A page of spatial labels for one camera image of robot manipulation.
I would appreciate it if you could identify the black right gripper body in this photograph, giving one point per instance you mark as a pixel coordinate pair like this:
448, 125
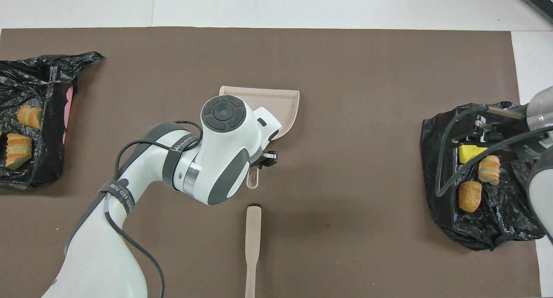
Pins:
503, 129

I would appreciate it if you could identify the yellow sponge block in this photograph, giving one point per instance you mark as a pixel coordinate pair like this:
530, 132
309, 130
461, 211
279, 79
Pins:
468, 153

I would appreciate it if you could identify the brown toy bread roll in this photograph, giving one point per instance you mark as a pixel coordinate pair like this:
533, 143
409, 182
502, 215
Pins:
470, 196

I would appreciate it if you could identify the black bag lined bin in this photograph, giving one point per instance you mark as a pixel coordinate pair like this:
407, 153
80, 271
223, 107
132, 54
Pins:
501, 220

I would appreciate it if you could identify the pink bin with black bag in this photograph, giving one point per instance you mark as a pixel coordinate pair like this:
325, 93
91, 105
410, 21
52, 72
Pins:
47, 86

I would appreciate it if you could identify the brown table mat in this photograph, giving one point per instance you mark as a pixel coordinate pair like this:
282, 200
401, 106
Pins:
345, 60

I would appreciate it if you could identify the beige hand brush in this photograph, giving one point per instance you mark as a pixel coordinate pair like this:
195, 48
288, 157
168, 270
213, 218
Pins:
253, 237

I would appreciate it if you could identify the beige plastic dustpan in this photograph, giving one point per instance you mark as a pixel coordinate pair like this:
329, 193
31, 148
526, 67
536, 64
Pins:
276, 101

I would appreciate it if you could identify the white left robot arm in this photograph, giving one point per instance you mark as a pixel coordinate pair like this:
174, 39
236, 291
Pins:
216, 160

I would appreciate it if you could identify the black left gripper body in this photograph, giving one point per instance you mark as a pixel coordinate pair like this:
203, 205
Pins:
258, 162

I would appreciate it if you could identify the beige rough foam chunk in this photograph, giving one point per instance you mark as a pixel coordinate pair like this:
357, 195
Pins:
30, 115
18, 150

